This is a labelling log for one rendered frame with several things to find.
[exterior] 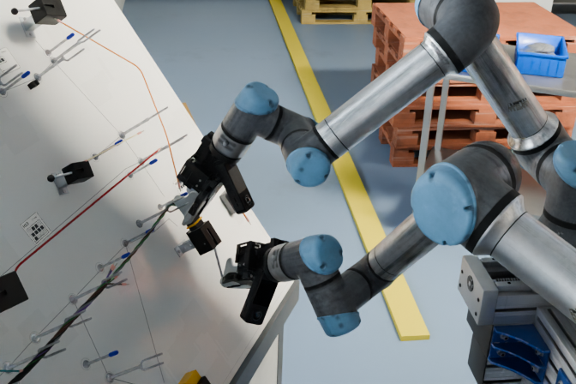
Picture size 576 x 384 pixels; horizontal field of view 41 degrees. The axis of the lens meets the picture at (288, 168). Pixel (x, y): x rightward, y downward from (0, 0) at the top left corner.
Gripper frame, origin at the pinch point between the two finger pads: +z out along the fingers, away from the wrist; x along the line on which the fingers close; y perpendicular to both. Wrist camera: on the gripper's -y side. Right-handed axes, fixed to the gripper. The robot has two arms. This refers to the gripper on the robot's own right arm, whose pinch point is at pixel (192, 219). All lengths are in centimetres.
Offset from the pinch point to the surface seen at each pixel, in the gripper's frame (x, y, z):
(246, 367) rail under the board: 3.2, -29.1, 20.6
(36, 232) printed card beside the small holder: 31.9, 17.3, -0.1
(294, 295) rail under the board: -28.9, -28.3, 21.3
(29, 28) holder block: 5, 49, -16
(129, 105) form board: -11.5, 28.7, -5.3
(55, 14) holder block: 5, 45, -23
